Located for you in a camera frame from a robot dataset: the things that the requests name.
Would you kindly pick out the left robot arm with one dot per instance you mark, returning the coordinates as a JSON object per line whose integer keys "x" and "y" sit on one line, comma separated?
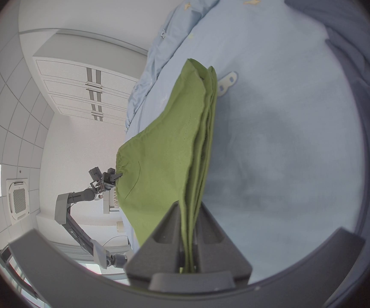
{"x": 63, "y": 207}

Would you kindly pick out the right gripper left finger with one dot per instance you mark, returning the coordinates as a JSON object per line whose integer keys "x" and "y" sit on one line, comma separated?
{"x": 159, "y": 249}

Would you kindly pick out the pale blue quilt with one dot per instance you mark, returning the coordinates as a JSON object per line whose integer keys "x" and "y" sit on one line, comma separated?
{"x": 181, "y": 18}

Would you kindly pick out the white chest of drawers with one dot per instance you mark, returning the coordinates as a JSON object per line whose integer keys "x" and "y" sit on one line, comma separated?
{"x": 109, "y": 202}

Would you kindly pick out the ceiling air conditioner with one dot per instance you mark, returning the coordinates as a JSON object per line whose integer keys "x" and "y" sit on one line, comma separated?
{"x": 19, "y": 200}

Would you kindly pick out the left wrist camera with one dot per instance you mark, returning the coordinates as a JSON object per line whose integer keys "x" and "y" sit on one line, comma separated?
{"x": 111, "y": 171}

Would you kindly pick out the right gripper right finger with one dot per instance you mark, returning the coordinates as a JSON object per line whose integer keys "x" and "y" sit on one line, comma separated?
{"x": 220, "y": 255}

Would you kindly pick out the green shorts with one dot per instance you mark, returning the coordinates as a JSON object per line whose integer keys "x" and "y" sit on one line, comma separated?
{"x": 165, "y": 140}

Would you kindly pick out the dark blue T-shirt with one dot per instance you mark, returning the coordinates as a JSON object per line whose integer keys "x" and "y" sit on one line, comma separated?
{"x": 348, "y": 21}

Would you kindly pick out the white wardrobe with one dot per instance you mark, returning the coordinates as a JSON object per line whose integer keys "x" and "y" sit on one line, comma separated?
{"x": 69, "y": 85}

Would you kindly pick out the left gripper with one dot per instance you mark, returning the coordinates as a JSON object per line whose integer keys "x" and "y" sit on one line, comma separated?
{"x": 111, "y": 181}

